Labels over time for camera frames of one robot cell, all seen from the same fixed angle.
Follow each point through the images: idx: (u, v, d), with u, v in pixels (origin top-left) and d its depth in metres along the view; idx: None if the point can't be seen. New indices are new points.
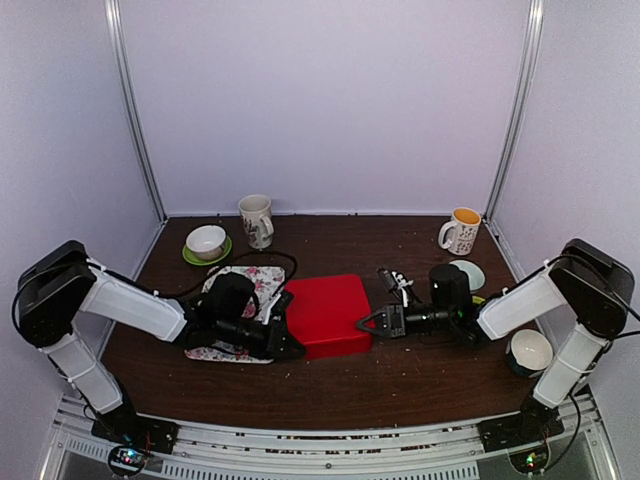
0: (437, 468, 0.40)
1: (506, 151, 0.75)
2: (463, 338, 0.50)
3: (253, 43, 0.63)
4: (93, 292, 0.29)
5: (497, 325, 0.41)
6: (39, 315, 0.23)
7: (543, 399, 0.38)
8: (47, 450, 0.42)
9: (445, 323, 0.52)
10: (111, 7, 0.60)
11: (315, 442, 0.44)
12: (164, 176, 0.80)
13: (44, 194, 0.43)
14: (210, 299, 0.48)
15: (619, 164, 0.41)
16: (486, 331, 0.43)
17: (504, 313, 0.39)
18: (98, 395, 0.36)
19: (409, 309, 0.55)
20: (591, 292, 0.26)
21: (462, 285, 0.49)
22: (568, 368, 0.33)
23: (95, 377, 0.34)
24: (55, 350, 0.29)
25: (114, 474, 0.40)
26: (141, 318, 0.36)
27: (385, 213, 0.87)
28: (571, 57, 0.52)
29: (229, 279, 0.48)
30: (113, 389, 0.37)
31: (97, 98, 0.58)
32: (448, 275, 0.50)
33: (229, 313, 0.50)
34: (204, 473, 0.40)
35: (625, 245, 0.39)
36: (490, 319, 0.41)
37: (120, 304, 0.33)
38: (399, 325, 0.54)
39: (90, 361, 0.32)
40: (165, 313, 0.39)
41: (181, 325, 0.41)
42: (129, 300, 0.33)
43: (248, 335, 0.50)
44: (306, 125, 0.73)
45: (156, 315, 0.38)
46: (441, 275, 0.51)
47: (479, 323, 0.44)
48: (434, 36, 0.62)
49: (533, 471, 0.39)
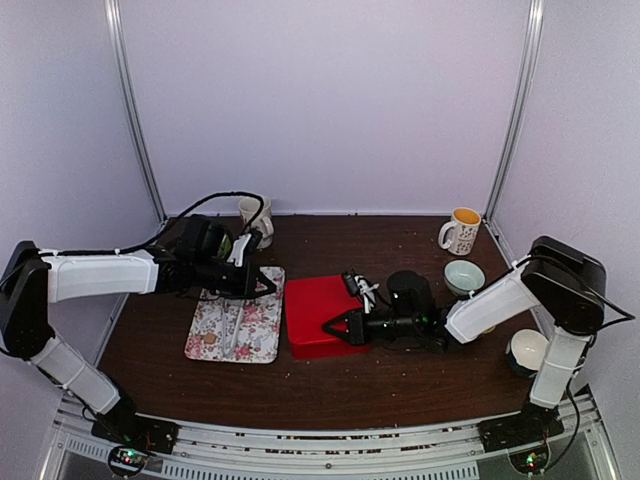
0: (437, 468, 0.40)
1: (506, 150, 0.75)
2: (430, 344, 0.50)
3: (253, 43, 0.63)
4: (55, 281, 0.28)
5: (467, 327, 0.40)
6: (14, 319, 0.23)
7: (541, 401, 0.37)
8: (47, 449, 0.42)
9: (407, 330, 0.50)
10: (111, 7, 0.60)
11: (315, 442, 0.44)
12: (164, 176, 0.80)
13: (44, 194, 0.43)
14: (182, 243, 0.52)
15: (619, 163, 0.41)
16: (457, 333, 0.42)
17: (474, 316, 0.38)
18: (94, 396, 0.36)
19: (370, 313, 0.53)
20: (568, 292, 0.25)
21: (422, 293, 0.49)
22: (558, 367, 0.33)
23: (88, 376, 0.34)
24: (42, 357, 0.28)
25: (115, 474, 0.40)
26: (107, 283, 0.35)
27: (386, 213, 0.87)
28: (571, 57, 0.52)
29: (201, 219, 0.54)
30: (108, 385, 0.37)
31: (96, 98, 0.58)
32: (408, 283, 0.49)
33: (204, 257, 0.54)
34: (203, 472, 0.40)
35: (625, 244, 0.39)
36: (461, 322, 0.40)
37: (79, 279, 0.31)
38: (363, 331, 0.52)
39: (79, 362, 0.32)
40: (135, 266, 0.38)
41: (156, 270, 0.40)
42: (88, 271, 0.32)
43: (224, 278, 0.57)
44: (306, 125, 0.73)
45: (124, 272, 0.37)
46: (399, 284, 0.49)
47: (450, 326, 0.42)
48: (435, 36, 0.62)
49: (533, 471, 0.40)
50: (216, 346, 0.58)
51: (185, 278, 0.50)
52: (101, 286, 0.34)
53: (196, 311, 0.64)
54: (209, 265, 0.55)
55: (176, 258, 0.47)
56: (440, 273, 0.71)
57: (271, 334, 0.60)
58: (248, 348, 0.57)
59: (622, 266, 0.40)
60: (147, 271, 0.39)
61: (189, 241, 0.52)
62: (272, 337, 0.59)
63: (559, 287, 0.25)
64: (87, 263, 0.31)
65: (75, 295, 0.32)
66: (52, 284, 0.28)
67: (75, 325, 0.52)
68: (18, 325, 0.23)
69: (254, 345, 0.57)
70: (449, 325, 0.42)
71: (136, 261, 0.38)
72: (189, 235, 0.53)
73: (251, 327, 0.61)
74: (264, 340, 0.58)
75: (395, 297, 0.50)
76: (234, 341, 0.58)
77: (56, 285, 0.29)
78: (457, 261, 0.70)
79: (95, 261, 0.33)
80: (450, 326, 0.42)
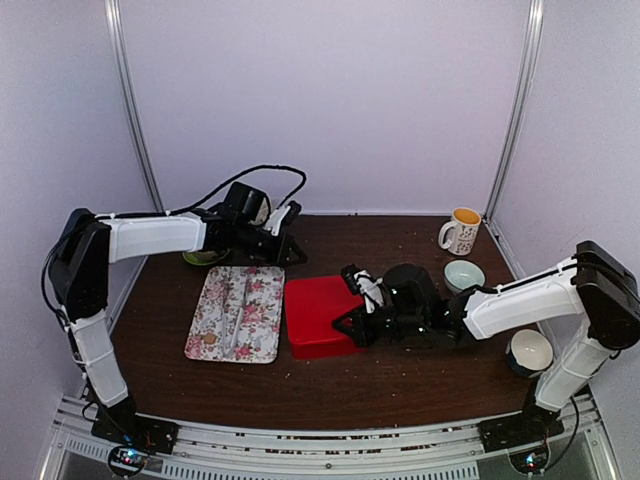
0: (437, 468, 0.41)
1: (506, 150, 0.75)
2: (440, 337, 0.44)
3: (253, 43, 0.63)
4: (116, 241, 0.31)
5: (489, 324, 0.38)
6: (79, 280, 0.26)
7: (546, 404, 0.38)
8: (46, 449, 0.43)
9: (412, 325, 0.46)
10: (111, 7, 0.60)
11: (315, 442, 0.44)
12: (164, 175, 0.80)
13: (45, 194, 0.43)
14: (226, 207, 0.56)
15: (619, 163, 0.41)
16: (474, 328, 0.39)
17: (502, 314, 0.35)
18: (107, 385, 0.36)
19: (373, 314, 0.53)
20: (618, 311, 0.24)
21: (420, 284, 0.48)
22: (573, 374, 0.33)
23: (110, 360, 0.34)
24: (89, 322, 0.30)
25: (115, 474, 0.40)
26: (157, 244, 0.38)
27: (386, 213, 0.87)
28: (571, 57, 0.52)
29: (243, 185, 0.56)
30: (119, 382, 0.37)
31: (96, 98, 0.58)
32: (404, 276, 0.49)
33: (246, 224, 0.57)
34: (203, 472, 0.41)
35: (625, 244, 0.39)
36: (483, 318, 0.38)
37: (135, 239, 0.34)
38: (364, 330, 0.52)
39: (108, 346, 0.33)
40: (183, 227, 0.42)
41: (203, 229, 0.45)
42: (142, 231, 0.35)
43: (259, 244, 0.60)
44: (306, 125, 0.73)
45: (171, 232, 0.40)
46: (394, 278, 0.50)
47: (468, 321, 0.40)
48: (435, 37, 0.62)
49: (533, 471, 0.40)
50: (216, 345, 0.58)
51: (226, 239, 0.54)
52: (151, 246, 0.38)
53: (196, 311, 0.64)
54: (248, 231, 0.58)
55: (219, 218, 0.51)
56: (440, 273, 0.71)
57: (271, 334, 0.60)
58: (248, 348, 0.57)
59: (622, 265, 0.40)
60: (191, 231, 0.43)
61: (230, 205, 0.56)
62: (272, 337, 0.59)
63: (610, 304, 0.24)
64: (141, 225, 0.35)
65: (135, 254, 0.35)
66: (115, 243, 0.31)
67: None
68: (79, 288, 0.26)
69: (254, 345, 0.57)
70: (468, 318, 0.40)
71: (179, 222, 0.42)
72: (232, 199, 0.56)
73: (251, 327, 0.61)
74: (265, 340, 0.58)
75: (394, 292, 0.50)
76: (234, 341, 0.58)
77: (118, 246, 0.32)
78: (457, 261, 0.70)
79: (148, 222, 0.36)
80: (470, 320, 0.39)
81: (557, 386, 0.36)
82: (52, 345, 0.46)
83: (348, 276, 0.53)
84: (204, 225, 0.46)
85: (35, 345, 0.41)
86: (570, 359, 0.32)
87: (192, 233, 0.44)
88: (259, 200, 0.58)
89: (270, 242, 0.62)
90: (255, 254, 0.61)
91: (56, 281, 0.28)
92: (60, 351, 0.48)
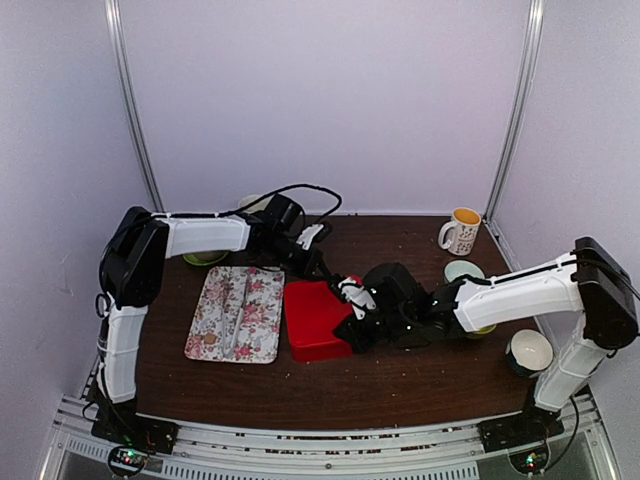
0: (437, 469, 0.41)
1: (506, 151, 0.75)
2: (429, 330, 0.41)
3: (253, 42, 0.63)
4: (172, 238, 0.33)
5: (480, 317, 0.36)
6: (139, 269, 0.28)
7: (545, 404, 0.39)
8: (47, 449, 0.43)
9: (399, 323, 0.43)
10: (111, 7, 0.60)
11: (315, 442, 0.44)
12: (164, 176, 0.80)
13: (46, 193, 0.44)
14: (266, 214, 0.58)
15: (620, 163, 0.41)
16: (466, 320, 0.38)
17: (495, 307, 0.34)
18: (123, 383, 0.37)
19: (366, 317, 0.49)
20: (616, 310, 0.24)
21: (400, 285, 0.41)
22: (572, 374, 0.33)
23: (136, 353, 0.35)
24: (136, 311, 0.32)
25: (115, 474, 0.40)
26: (209, 242, 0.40)
27: (385, 213, 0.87)
28: (571, 58, 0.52)
29: (286, 200, 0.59)
30: (128, 383, 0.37)
31: (97, 99, 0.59)
32: (382, 275, 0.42)
33: (283, 231, 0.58)
34: (203, 473, 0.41)
35: (625, 243, 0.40)
36: (476, 311, 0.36)
37: (192, 237, 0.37)
38: (358, 335, 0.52)
39: (136, 343, 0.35)
40: (228, 227, 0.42)
41: (247, 231, 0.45)
42: (198, 231, 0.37)
43: (290, 256, 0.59)
44: (306, 124, 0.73)
45: (224, 232, 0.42)
46: (372, 279, 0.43)
47: (460, 312, 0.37)
48: (435, 37, 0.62)
49: (533, 471, 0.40)
50: (217, 346, 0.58)
51: (260, 243, 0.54)
52: (205, 243, 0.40)
53: (196, 311, 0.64)
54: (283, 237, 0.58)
55: (261, 222, 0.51)
56: (441, 274, 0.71)
57: (271, 334, 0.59)
58: (248, 348, 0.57)
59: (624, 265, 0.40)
60: (240, 232, 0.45)
61: (272, 212, 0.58)
62: (272, 337, 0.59)
63: (609, 304, 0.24)
64: (196, 224, 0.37)
65: (188, 251, 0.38)
66: (171, 239, 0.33)
67: (74, 325, 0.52)
68: (138, 276, 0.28)
69: (254, 346, 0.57)
70: (459, 309, 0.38)
71: (231, 222, 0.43)
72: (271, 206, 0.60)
73: (251, 327, 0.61)
74: (265, 340, 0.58)
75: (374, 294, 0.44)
76: (234, 341, 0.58)
77: (173, 242, 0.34)
78: (457, 261, 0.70)
79: (203, 221, 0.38)
80: (461, 312, 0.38)
81: (556, 387, 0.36)
82: (53, 344, 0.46)
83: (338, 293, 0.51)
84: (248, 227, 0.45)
85: (35, 344, 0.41)
86: (566, 361, 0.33)
87: (241, 234, 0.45)
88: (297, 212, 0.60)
89: (303, 255, 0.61)
90: (284, 264, 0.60)
91: (113, 271, 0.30)
92: (60, 350, 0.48)
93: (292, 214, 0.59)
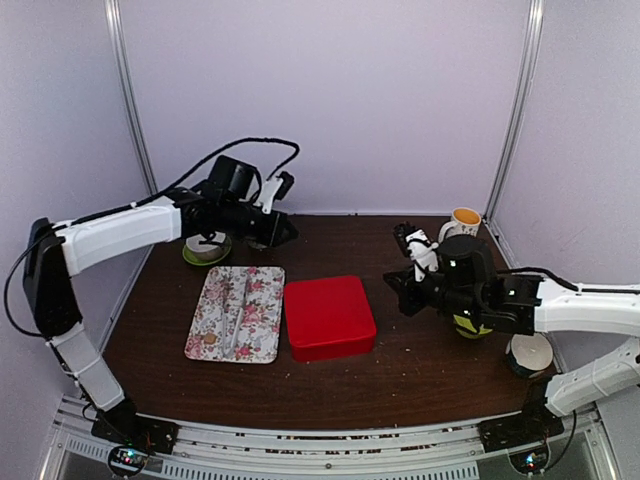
0: (437, 468, 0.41)
1: (506, 151, 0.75)
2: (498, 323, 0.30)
3: (253, 42, 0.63)
4: (73, 254, 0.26)
5: (553, 320, 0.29)
6: (43, 300, 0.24)
7: (554, 407, 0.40)
8: (46, 449, 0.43)
9: (465, 304, 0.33)
10: (111, 6, 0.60)
11: (315, 442, 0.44)
12: (164, 175, 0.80)
13: (45, 193, 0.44)
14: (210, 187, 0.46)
15: (620, 162, 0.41)
16: (538, 320, 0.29)
17: (574, 314, 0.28)
18: (105, 389, 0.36)
19: (423, 282, 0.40)
20: None
21: (488, 259, 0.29)
22: (594, 387, 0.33)
23: (99, 362, 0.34)
24: (64, 339, 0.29)
25: (115, 474, 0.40)
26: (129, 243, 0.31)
27: (386, 213, 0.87)
28: (571, 58, 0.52)
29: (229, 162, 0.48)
30: (110, 383, 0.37)
31: (97, 99, 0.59)
32: (465, 247, 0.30)
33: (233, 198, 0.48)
34: (203, 473, 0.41)
35: (627, 243, 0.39)
36: (555, 315, 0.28)
37: (105, 241, 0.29)
38: (411, 294, 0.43)
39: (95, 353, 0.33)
40: (148, 217, 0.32)
41: (178, 215, 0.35)
42: (111, 234, 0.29)
43: (252, 224, 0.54)
44: (306, 125, 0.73)
45: (146, 224, 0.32)
46: (449, 250, 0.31)
47: (538, 312, 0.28)
48: (435, 37, 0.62)
49: (533, 471, 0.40)
50: (217, 346, 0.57)
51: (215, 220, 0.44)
52: (126, 244, 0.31)
53: (196, 311, 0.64)
54: (235, 208, 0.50)
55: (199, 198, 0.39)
56: None
57: (271, 334, 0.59)
58: (249, 348, 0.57)
59: (627, 265, 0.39)
60: (168, 220, 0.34)
61: (215, 183, 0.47)
62: (272, 337, 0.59)
63: None
64: (107, 226, 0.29)
65: (107, 257, 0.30)
66: (73, 256, 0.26)
67: None
68: (46, 303, 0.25)
69: (254, 345, 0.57)
70: (538, 308, 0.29)
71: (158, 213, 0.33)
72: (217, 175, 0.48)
73: (251, 326, 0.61)
74: (265, 340, 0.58)
75: (446, 265, 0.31)
76: (234, 341, 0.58)
77: (77, 256, 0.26)
78: None
79: (115, 220, 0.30)
80: (536, 311, 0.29)
81: (575, 395, 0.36)
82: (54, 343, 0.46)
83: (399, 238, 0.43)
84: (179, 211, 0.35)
85: (36, 344, 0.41)
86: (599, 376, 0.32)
87: (169, 223, 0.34)
88: (248, 173, 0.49)
89: (262, 220, 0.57)
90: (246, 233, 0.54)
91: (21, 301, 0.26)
92: None
93: (243, 178, 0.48)
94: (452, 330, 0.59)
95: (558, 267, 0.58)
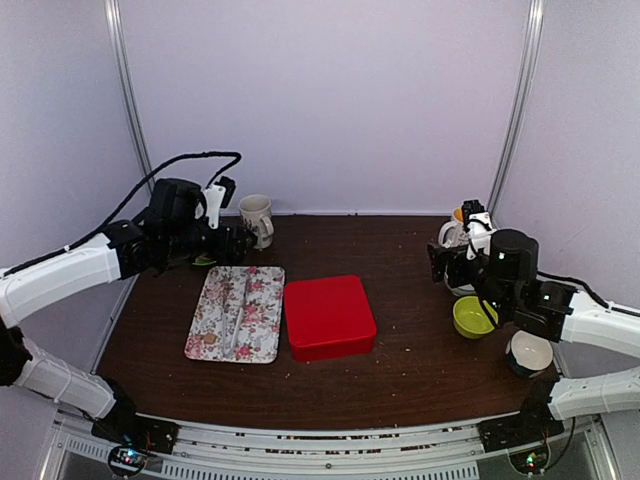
0: (437, 468, 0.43)
1: (506, 150, 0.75)
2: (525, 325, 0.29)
3: (253, 42, 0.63)
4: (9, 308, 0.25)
5: (578, 332, 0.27)
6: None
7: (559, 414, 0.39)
8: (46, 450, 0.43)
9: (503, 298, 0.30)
10: (111, 7, 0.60)
11: (316, 442, 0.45)
12: (164, 175, 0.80)
13: (45, 192, 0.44)
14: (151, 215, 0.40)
15: (620, 162, 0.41)
16: (565, 328, 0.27)
17: (603, 330, 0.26)
18: (95, 399, 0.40)
19: (472, 263, 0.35)
20: None
21: (536, 258, 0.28)
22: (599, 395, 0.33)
23: (66, 388, 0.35)
24: (24, 380, 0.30)
25: (115, 474, 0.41)
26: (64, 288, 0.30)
27: (385, 213, 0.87)
28: (571, 58, 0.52)
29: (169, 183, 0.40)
30: (97, 392, 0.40)
31: (97, 100, 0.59)
32: (517, 243, 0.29)
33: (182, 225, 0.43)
34: (203, 472, 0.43)
35: (628, 243, 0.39)
36: (583, 327, 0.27)
37: (39, 290, 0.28)
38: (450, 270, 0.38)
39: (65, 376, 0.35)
40: (84, 262, 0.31)
41: (118, 255, 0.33)
42: (42, 282, 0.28)
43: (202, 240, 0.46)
44: (306, 125, 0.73)
45: (82, 269, 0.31)
46: (503, 242, 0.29)
47: (568, 321, 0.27)
48: (434, 37, 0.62)
49: (533, 471, 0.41)
50: (216, 346, 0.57)
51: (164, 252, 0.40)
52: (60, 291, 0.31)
53: (196, 311, 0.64)
54: (181, 232, 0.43)
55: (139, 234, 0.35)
56: None
57: (271, 334, 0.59)
58: (248, 348, 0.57)
59: (628, 264, 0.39)
60: (110, 262, 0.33)
61: (156, 209, 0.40)
62: (272, 337, 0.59)
63: None
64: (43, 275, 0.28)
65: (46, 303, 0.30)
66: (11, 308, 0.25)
67: (73, 326, 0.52)
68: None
69: (254, 346, 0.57)
70: (568, 317, 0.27)
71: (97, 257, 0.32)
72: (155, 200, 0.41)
73: (251, 326, 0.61)
74: (265, 340, 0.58)
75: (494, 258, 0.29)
76: (234, 341, 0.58)
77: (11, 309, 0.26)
78: None
79: (45, 267, 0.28)
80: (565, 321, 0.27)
81: (581, 403, 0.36)
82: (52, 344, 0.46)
83: (464, 213, 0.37)
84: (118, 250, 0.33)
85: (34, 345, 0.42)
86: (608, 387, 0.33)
87: (109, 263, 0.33)
88: (193, 196, 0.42)
89: (214, 235, 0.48)
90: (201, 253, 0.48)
91: None
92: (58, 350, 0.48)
93: (192, 202, 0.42)
94: (452, 329, 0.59)
95: (558, 267, 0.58)
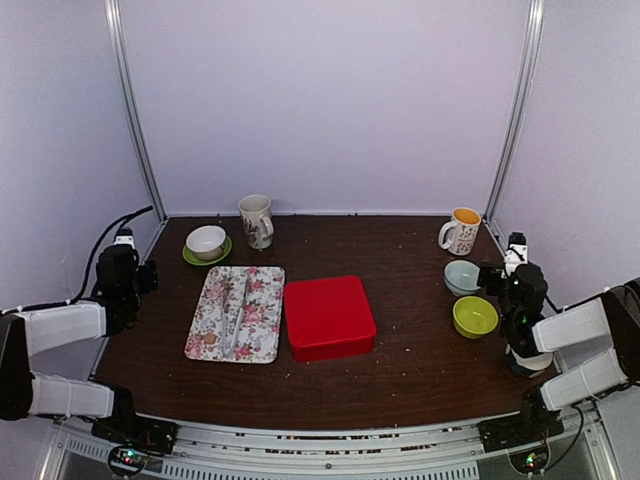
0: (437, 468, 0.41)
1: (505, 151, 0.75)
2: (514, 339, 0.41)
3: (253, 43, 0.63)
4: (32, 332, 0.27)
5: (547, 337, 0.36)
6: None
7: (552, 403, 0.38)
8: (46, 450, 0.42)
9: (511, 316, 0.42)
10: (111, 7, 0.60)
11: (315, 442, 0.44)
12: (164, 176, 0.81)
13: (45, 193, 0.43)
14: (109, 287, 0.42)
15: (620, 161, 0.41)
16: (537, 338, 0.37)
17: (557, 329, 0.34)
18: (96, 400, 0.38)
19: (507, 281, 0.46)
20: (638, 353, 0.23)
21: (541, 298, 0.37)
22: (582, 380, 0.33)
23: (73, 397, 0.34)
24: (37, 404, 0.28)
25: (114, 474, 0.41)
26: (66, 336, 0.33)
27: (386, 213, 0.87)
28: (571, 57, 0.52)
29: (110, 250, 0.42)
30: (101, 392, 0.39)
31: (96, 98, 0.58)
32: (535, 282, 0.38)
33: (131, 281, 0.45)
34: (203, 472, 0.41)
35: (627, 242, 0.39)
36: (549, 332, 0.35)
37: (50, 329, 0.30)
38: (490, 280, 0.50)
39: (64, 385, 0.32)
40: (84, 311, 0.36)
41: (105, 313, 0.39)
42: (58, 320, 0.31)
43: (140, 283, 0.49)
44: (306, 126, 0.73)
45: (80, 319, 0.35)
46: (525, 276, 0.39)
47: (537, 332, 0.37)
48: (435, 36, 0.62)
49: (533, 471, 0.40)
50: (216, 346, 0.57)
51: (128, 310, 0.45)
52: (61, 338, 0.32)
53: (196, 312, 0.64)
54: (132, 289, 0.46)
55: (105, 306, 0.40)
56: (440, 273, 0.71)
57: (271, 334, 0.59)
58: (249, 348, 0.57)
59: (626, 264, 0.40)
60: (99, 315, 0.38)
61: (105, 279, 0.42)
62: (272, 337, 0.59)
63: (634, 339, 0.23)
64: (57, 312, 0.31)
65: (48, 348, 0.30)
66: (30, 335, 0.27)
67: None
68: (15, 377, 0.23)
69: (254, 346, 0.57)
70: (536, 329, 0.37)
71: (87, 309, 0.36)
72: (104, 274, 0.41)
73: (251, 327, 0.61)
74: (264, 340, 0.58)
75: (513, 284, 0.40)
76: (234, 341, 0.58)
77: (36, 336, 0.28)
78: (456, 261, 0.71)
79: (58, 310, 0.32)
80: (540, 333, 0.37)
81: (567, 391, 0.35)
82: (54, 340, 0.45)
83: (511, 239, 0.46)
84: (105, 309, 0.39)
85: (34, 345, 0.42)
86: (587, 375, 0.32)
87: (101, 317, 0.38)
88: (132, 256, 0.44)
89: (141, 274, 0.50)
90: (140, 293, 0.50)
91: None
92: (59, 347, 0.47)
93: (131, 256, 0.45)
94: (452, 329, 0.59)
95: (557, 267, 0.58)
